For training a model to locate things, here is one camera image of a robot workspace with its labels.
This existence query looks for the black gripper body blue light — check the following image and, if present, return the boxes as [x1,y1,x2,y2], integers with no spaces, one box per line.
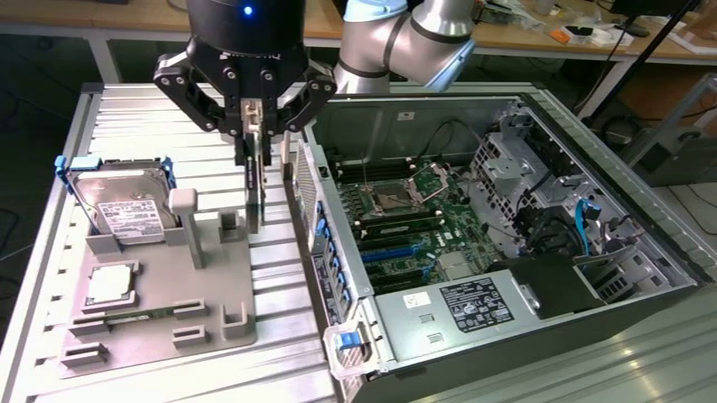
[185,0,309,136]

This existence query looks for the graphics card black fan shroud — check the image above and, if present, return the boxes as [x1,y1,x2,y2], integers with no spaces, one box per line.
[237,98,271,235]

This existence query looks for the metal socket cover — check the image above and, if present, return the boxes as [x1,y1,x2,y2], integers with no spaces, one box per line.
[406,161,450,198]

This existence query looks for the CPU socket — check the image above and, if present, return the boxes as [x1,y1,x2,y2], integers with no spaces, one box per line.
[368,184,416,217]

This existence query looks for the black RAM stick white label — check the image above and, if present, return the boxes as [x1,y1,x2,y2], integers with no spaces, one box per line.
[357,214,444,241]

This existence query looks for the blue expansion slot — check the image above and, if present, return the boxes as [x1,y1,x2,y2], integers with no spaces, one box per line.
[360,245,420,264]

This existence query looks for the green motherboard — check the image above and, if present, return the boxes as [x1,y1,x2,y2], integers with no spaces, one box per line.
[333,157,508,295]

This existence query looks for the grey parts rack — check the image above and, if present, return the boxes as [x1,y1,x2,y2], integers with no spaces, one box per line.
[54,187,259,381]

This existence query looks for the silver CPU chip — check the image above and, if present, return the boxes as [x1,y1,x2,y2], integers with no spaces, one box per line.
[86,268,136,304]

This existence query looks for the green RAM stick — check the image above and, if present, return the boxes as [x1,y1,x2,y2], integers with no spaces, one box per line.
[102,308,180,324]

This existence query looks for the grey power supply unit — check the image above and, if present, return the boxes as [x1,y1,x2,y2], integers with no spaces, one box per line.
[372,268,544,365]

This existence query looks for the black stand pole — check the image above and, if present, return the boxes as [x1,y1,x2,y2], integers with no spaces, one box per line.
[575,0,699,118]

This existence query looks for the dark grey floor cabinet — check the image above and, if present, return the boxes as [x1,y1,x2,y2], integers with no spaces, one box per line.
[643,129,717,188]

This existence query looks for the open black PC case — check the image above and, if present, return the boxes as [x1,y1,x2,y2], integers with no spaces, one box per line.
[279,90,706,403]

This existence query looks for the wooden desk white frame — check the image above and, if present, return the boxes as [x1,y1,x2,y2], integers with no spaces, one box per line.
[0,0,717,85]

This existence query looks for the black looped wire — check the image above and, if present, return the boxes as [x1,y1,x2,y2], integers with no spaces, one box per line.
[419,119,483,163]

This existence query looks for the hard disk with blue bracket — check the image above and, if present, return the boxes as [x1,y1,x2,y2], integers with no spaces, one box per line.
[53,155,179,247]

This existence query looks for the blue data wire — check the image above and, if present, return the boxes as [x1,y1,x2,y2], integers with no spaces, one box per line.
[570,196,604,258]

